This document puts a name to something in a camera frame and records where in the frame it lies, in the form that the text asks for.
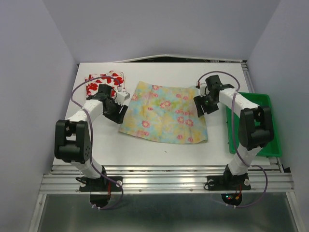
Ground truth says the pastel floral skirt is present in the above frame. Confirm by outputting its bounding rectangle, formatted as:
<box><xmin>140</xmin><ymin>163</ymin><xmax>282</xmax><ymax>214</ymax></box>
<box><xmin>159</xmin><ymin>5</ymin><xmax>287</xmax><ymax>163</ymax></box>
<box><xmin>119</xmin><ymin>81</ymin><xmax>208</xmax><ymax>144</ymax></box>

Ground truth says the aluminium rail frame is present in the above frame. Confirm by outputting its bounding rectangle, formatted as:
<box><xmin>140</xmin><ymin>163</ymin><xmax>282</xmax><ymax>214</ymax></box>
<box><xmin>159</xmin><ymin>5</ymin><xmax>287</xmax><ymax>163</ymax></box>
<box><xmin>39</xmin><ymin>165</ymin><xmax>295</xmax><ymax>194</ymax></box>

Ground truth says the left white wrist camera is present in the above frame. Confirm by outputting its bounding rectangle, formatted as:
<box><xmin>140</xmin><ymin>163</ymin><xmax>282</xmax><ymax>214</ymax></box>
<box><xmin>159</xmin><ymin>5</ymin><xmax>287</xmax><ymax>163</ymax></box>
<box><xmin>114</xmin><ymin>89</ymin><xmax>130</xmax><ymax>104</ymax></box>

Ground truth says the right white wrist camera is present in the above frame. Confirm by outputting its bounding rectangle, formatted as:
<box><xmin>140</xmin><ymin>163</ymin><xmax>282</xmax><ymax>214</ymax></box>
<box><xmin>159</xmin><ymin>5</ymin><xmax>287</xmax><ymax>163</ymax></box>
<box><xmin>196</xmin><ymin>82</ymin><xmax>207</xmax><ymax>96</ymax></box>

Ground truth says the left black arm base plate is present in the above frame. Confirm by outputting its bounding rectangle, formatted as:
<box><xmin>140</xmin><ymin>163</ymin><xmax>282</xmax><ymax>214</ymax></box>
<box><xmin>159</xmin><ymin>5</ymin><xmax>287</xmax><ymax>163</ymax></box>
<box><xmin>75</xmin><ymin>176</ymin><xmax>121</xmax><ymax>192</ymax></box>

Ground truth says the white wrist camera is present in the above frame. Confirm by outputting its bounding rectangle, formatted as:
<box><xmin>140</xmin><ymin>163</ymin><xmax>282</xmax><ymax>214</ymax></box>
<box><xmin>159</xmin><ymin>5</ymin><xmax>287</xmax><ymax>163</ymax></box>
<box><xmin>114</xmin><ymin>89</ymin><xmax>130</xmax><ymax>104</ymax></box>
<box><xmin>196</xmin><ymin>82</ymin><xmax>207</xmax><ymax>96</ymax></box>

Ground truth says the green plastic tray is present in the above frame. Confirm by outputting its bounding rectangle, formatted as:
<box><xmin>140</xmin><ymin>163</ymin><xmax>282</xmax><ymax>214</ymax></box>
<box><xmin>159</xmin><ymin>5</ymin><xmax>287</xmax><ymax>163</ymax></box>
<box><xmin>225</xmin><ymin>92</ymin><xmax>282</xmax><ymax>158</ymax></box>

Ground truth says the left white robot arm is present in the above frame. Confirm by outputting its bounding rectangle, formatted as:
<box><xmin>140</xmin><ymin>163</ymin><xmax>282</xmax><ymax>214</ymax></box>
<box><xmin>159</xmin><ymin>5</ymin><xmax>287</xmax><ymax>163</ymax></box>
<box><xmin>54</xmin><ymin>84</ymin><xmax>130</xmax><ymax>190</ymax></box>

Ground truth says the red poppy print skirt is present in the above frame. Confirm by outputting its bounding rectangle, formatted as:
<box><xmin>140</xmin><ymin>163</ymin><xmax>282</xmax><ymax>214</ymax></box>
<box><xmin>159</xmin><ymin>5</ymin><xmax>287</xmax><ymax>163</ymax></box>
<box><xmin>85</xmin><ymin>70</ymin><xmax>126</xmax><ymax>98</ymax></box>

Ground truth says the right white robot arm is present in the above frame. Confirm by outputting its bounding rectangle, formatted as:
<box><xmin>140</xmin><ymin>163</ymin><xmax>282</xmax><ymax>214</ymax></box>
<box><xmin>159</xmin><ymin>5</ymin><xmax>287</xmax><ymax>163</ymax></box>
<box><xmin>194</xmin><ymin>75</ymin><xmax>274</xmax><ymax>189</ymax></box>

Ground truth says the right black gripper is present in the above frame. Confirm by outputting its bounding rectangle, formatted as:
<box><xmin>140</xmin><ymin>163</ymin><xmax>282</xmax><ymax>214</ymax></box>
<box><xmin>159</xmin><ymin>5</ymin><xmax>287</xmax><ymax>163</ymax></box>
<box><xmin>193</xmin><ymin>92</ymin><xmax>218</xmax><ymax>117</ymax></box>

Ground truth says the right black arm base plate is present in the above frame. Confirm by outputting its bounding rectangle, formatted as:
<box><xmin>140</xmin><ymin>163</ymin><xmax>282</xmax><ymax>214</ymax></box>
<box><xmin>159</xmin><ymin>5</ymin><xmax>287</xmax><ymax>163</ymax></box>
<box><xmin>204</xmin><ymin>174</ymin><xmax>251</xmax><ymax>191</ymax></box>

